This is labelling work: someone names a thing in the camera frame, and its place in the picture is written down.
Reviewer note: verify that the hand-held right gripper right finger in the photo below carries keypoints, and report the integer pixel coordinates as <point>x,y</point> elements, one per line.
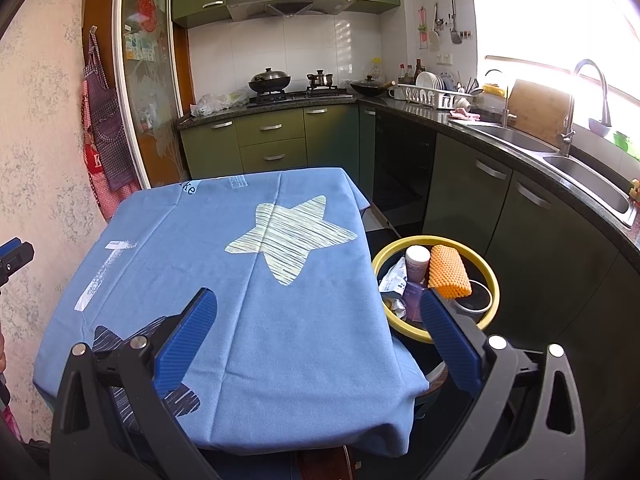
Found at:
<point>452,345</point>

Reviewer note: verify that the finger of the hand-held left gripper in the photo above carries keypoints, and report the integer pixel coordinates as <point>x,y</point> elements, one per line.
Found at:
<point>15,260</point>

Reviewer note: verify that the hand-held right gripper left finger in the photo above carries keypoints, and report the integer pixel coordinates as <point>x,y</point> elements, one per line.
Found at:
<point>187,340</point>

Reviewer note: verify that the purple box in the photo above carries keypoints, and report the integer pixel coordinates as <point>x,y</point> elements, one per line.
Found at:
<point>415,300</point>

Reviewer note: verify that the yellow rimmed black bin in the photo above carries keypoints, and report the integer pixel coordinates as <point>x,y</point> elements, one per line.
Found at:
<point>494,285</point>

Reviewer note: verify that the white snack wrapper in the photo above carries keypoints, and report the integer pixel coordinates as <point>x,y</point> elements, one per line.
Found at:
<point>392,280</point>

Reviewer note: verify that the white pill bottle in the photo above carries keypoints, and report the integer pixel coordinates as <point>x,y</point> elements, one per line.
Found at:
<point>417,262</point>

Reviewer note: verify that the person's left forearm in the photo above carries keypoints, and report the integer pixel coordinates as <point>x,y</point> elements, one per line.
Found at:
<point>2,352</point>

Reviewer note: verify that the blue printed tablecloth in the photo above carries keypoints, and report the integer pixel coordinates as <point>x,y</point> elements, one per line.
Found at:
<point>200,230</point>

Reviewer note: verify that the dark base cabinets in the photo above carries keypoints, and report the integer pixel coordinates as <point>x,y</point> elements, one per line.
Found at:
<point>525,240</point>

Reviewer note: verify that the purple checked apron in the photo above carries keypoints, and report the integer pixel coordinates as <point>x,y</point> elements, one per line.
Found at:
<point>110,135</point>

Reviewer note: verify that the green base cabinets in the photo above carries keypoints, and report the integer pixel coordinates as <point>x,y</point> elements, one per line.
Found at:
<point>270,155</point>

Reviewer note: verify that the steel double sink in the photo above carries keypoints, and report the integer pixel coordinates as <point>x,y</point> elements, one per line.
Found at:
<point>590,180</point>

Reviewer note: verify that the pink cloth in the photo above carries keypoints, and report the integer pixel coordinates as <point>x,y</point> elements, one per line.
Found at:
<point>464,114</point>

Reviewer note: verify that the black stone countertop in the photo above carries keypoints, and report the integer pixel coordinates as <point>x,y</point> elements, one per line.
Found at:
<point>430,112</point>

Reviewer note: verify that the clear plastic bags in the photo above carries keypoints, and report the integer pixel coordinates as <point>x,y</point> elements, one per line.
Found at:
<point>210,104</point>

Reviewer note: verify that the white dish rack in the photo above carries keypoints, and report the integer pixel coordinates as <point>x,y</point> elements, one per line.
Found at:
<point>435,97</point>

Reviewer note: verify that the wooden cutting board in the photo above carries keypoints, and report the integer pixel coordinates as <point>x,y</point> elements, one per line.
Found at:
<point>537,110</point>

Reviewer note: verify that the white mug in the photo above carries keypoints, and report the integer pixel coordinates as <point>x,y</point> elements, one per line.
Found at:
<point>395,93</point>

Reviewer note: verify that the yellow container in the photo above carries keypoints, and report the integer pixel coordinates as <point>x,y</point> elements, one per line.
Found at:
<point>494,89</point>

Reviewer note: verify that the green cup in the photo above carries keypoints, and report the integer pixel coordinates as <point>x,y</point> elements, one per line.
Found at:
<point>621,141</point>

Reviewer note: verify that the stack of white plates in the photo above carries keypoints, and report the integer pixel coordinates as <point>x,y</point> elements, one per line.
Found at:
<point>427,81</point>

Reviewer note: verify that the gas stove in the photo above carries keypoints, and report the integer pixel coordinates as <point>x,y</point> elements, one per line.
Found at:
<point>300,96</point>

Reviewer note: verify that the black lidded pan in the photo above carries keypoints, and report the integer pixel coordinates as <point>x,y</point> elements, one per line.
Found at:
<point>367,87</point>

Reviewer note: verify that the black lidded wok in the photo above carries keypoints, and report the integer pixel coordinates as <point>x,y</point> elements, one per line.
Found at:
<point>270,81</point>

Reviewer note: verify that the row of condiment bottles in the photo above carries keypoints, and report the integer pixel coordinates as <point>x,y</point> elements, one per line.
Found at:
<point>410,75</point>

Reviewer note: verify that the yellow oil bottle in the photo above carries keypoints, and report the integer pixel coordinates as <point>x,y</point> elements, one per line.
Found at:
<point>376,70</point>

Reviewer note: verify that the small steel pot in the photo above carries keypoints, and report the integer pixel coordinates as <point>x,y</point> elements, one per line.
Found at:
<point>320,81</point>

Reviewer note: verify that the white hanging spatula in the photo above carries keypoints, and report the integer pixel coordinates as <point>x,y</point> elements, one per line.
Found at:
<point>434,40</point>

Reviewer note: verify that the metal hanging spatula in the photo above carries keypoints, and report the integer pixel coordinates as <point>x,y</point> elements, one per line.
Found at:
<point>455,35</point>

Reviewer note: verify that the tall steel faucet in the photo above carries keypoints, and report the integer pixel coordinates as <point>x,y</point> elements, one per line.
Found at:
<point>585,64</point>

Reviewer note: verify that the bright window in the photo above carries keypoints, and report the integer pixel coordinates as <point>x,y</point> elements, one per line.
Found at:
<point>550,10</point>

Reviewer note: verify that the white wall socket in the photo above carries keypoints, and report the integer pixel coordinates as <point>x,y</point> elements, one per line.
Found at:
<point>444,58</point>

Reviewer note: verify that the pink green wall hanger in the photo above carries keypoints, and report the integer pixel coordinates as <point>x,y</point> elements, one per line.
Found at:
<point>422,30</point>

